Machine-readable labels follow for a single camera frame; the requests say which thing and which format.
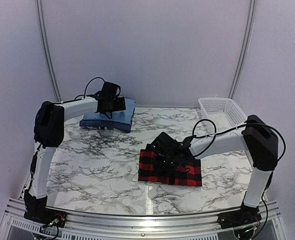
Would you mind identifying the light blue shirt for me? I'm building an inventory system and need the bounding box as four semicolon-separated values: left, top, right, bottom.
83;98;136;124

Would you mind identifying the red black plaid shirt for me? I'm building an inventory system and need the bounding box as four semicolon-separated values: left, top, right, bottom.
137;149;203;187

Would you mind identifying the blue checked shirt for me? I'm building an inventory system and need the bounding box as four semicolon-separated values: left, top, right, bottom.
79;119;132;132

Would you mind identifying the white plastic basket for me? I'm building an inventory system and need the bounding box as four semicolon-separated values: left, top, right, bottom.
198;97;248;130

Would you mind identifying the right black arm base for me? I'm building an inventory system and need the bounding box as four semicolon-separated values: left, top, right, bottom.
217;205;262;229

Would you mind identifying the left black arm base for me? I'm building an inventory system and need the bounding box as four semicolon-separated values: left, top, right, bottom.
23;192;67;228

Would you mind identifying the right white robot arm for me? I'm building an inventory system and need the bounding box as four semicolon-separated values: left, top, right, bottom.
149;115;285;224

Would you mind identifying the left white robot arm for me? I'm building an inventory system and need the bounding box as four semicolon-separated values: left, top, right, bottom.
24;81;126;200

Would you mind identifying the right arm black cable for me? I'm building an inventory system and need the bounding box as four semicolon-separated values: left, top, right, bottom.
162;118;287;226

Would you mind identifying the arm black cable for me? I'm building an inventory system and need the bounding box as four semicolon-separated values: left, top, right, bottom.
162;118;287;226
28;76;122;191

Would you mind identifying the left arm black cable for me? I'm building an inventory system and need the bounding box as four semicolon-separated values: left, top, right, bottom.
28;76;122;191

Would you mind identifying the right aluminium corner post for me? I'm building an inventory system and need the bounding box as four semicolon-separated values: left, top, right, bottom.
228;0;257;99

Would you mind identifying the aluminium corner post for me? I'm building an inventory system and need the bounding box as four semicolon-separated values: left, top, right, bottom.
35;0;62;102
228;0;257;99

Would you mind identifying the aluminium front rail frame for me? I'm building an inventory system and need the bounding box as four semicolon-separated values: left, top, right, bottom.
0;197;282;240

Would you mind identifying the left aluminium corner post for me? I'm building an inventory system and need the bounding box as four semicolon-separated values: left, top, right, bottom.
35;0;62;102

